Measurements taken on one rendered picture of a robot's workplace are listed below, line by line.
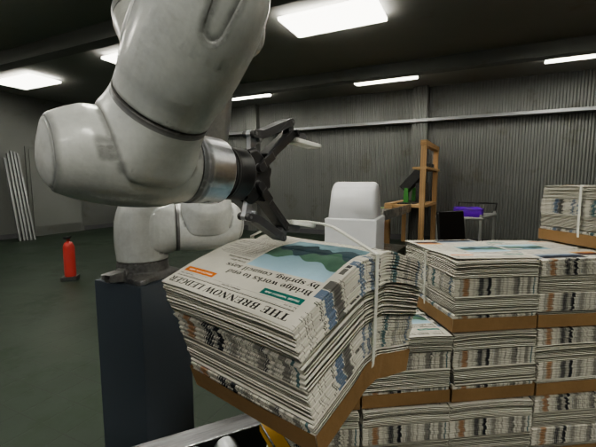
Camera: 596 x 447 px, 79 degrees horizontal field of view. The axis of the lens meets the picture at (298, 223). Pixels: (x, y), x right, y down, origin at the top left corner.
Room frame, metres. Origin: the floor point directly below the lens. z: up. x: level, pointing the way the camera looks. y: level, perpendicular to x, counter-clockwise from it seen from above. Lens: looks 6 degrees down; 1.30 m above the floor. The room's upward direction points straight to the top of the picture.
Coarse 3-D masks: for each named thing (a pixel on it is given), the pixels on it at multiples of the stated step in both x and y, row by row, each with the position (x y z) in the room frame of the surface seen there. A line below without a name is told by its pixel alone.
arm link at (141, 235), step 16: (128, 208) 1.07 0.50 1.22; (144, 208) 1.08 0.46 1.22; (160, 208) 1.11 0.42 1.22; (128, 224) 1.07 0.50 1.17; (144, 224) 1.07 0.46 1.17; (160, 224) 1.09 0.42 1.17; (128, 240) 1.07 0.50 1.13; (144, 240) 1.07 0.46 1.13; (160, 240) 1.09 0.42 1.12; (128, 256) 1.07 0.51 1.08; (144, 256) 1.08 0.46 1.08; (160, 256) 1.11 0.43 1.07
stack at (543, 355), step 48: (432, 336) 1.07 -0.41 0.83; (480, 336) 1.10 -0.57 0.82; (528, 336) 1.12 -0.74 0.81; (576, 336) 1.14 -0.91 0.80; (384, 384) 1.06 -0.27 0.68; (432, 384) 1.08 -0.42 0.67; (480, 384) 1.10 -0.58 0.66; (384, 432) 1.05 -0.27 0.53; (432, 432) 1.07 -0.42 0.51; (480, 432) 1.09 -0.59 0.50; (528, 432) 1.12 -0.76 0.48; (576, 432) 1.13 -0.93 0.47
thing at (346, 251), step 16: (256, 240) 0.71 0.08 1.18; (272, 240) 0.71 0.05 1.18; (288, 240) 0.71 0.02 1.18; (304, 240) 0.70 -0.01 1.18; (352, 256) 0.56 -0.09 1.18; (368, 256) 0.57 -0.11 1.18; (384, 256) 0.60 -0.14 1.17; (368, 272) 0.56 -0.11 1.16; (384, 272) 0.60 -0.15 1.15; (368, 288) 0.56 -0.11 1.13; (368, 304) 0.57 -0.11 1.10; (368, 320) 0.57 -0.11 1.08; (368, 336) 0.58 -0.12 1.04; (368, 352) 0.58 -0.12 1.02
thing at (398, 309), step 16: (400, 256) 0.65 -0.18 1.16; (400, 272) 0.65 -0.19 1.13; (416, 272) 0.72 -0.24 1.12; (384, 288) 0.61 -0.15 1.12; (400, 288) 0.69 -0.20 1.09; (416, 288) 0.72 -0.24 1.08; (384, 304) 0.61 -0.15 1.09; (400, 304) 0.67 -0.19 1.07; (416, 304) 0.72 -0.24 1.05; (384, 320) 0.62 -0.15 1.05; (400, 320) 0.68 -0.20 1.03; (384, 336) 0.62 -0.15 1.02; (400, 336) 0.68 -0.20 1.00; (384, 352) 0.62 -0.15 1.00
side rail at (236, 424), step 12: (228, 420) 0.71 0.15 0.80; (240, 420) 0.71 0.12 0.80; (252, 420) 0.71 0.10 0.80; (180, 432) 0.68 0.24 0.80; (192, 432) 0.68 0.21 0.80; (204, 432) 0.68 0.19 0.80; (216, 432) 0.68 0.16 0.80; (228, 432) 0.68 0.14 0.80; (240, 432) 0.69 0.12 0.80; (252, 432) 0.70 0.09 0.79; (144, 444) 0.64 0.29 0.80; (156, 444) 0.64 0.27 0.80; (168, 444) 0.64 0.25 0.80; (180, 444) 0.64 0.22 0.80; (192, 444) 0.64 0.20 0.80; (204, 444) 0.65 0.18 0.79; (240, 444) 0.68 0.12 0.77; (252, 444) 0.70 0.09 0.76; (264, 444) 0.71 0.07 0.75
